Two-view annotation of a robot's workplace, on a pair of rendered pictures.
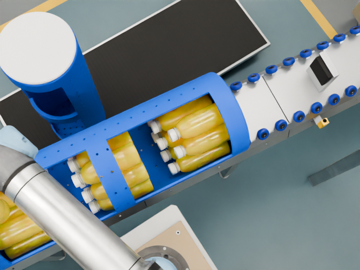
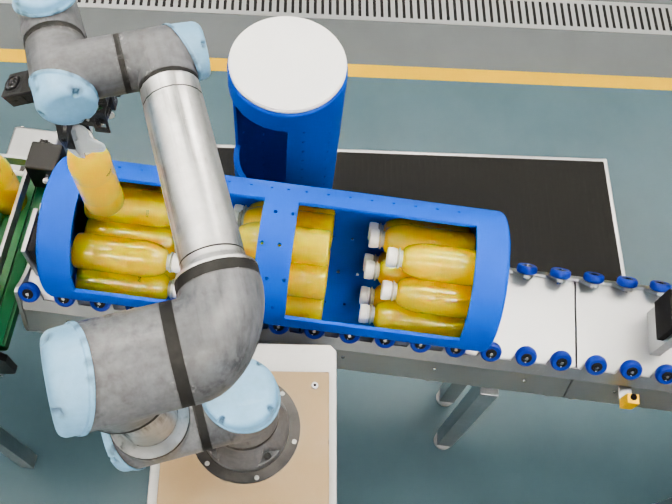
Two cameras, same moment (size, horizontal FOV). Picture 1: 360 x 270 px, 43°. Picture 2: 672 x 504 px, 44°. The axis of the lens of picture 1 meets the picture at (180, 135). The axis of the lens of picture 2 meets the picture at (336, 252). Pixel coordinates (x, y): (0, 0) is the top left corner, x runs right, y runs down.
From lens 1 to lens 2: 39 cm
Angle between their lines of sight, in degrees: 15
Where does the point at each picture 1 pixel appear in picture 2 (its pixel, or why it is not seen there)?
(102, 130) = (302, 191)
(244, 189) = (459, 485)
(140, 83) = not seen: hidden behind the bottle
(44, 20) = (320, 37)
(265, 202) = not seen: outside the picture
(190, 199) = (368, 446)
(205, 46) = (525, 240)
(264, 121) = (539, 343)
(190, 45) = not seen: hidden behind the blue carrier
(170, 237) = (300, 384)
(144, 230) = (272, 354)
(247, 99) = (532, 299)
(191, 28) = (519, 204)
